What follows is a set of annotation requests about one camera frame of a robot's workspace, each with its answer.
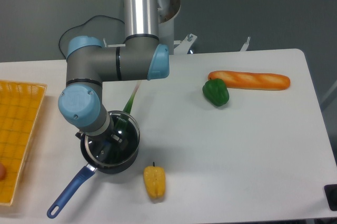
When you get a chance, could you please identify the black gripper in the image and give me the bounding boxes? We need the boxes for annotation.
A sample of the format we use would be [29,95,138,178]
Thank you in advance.
[75,128,128,151]

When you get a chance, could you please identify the glass pot lid blue knob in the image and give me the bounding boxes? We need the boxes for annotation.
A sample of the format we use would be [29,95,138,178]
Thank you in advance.
[81,111,140,169]

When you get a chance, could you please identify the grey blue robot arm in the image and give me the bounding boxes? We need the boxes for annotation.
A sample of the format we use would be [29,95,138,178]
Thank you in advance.
[58,0,170,141]

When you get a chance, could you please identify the green spring onion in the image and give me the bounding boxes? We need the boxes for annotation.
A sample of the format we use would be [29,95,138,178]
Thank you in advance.
[105,81,142,164]

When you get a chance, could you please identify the yellow bell pepper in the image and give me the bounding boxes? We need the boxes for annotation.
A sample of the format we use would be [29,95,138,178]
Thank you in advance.
[143,162,166,199]

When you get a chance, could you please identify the yellow woven basket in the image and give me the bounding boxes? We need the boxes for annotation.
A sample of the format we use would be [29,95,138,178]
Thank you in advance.
[1,80,47,206]

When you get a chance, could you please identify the green bell pepper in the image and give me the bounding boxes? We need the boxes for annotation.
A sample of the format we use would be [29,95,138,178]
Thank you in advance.
[202,79,230,107]

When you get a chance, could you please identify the orange baguette bread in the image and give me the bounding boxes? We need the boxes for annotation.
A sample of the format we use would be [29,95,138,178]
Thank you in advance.
[208,71,291,91]

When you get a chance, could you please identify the black device at table edge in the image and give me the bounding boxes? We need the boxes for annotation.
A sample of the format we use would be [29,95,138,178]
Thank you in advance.
[324,184,337,211]

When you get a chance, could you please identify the black saucepan blue handle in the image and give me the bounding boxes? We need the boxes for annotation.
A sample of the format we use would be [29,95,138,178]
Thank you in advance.
[47,111,140,219]

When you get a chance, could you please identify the black cable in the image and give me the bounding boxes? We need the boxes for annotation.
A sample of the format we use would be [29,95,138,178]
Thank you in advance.
[58,14,126,60]

